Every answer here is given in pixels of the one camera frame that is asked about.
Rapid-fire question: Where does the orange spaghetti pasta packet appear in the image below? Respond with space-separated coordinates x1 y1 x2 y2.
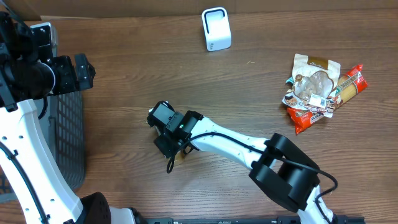
287 64 368 134

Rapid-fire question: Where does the cardboard panel backdrop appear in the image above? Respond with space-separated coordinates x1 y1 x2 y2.
5 0 397 21

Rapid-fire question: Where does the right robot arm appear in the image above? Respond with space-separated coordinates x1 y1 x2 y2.
147 101 338 223

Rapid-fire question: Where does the teal snack bar wrapper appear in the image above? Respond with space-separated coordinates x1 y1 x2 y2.
286 77 295 85

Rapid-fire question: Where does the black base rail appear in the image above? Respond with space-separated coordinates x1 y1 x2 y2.
136 214 366 224

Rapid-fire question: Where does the white tube with gold cap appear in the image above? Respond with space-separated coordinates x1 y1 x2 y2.
147 104 185 166

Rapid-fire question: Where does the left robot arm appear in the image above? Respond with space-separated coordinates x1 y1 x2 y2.
1 9 137 224

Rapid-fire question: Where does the grey plastic shopping basket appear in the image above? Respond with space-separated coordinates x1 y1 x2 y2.
1 91 86 206

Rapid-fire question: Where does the beige nut snack pouch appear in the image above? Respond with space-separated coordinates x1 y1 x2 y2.
282 54 341 111

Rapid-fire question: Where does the white barcode scanner stand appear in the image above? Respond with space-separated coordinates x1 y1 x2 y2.
201 7 232 52

